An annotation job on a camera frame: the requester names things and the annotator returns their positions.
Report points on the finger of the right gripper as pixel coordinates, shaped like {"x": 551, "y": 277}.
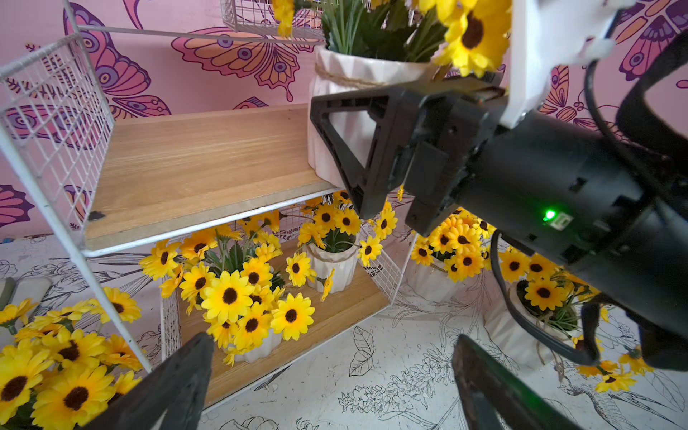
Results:
{"x": 371, "y": 135}

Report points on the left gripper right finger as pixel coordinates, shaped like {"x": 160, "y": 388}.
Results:
{"x": 492, "y": 396}

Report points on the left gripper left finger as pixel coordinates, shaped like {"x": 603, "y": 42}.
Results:
{"x": 171, "y": 397}

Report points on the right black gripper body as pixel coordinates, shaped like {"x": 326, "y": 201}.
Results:
{"x": 434, "y": 128}

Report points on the sunflower pot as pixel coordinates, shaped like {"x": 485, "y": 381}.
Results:
{"x": 454, "y": 252}
{"x": 551, "y": 299}
{"x": 55, "y": 375}
{"x": 246, "y": 290}
{"x": 371, "y": 44}
{"x": 333, "y": 241}

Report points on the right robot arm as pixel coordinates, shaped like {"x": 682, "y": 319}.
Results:
{"x": 612, "y": 215}

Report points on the white wire wooden shelf rack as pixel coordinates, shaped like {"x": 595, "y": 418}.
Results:
{"x": 114, "y": 138}

